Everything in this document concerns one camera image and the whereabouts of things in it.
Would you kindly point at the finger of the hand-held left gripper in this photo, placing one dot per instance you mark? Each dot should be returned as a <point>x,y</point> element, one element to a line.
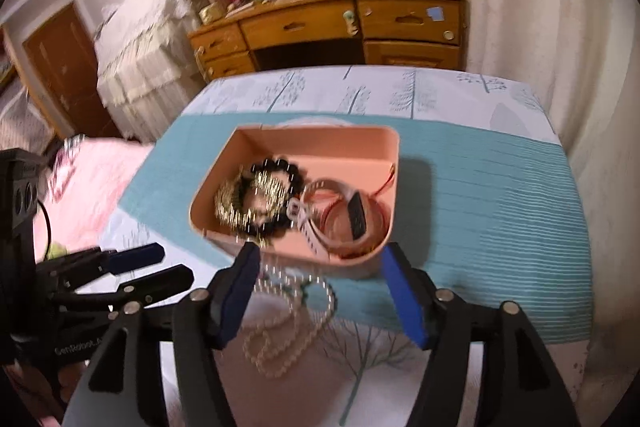
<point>137,256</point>
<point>165,279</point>

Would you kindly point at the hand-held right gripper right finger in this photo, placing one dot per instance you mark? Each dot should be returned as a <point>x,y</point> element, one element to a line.
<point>406,302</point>

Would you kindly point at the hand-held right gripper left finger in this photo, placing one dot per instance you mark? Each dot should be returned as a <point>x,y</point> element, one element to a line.
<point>239,287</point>

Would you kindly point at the white band wristwatch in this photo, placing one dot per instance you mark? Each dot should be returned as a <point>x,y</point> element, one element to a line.
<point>345,217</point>

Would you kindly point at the pink plastic jewelry box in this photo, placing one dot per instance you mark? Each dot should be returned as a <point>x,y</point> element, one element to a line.
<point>300,187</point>

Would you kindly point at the pink blanket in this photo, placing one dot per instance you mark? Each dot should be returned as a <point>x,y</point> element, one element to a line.
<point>95,187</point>

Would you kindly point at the teal striped cloth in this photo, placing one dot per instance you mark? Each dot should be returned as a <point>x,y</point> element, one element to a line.
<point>480,227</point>

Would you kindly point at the brown wooden door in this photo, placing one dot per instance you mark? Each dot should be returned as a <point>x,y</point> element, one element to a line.
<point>65,72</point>

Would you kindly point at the white lace covered cabinet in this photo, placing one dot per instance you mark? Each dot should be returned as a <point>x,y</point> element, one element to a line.
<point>145,52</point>

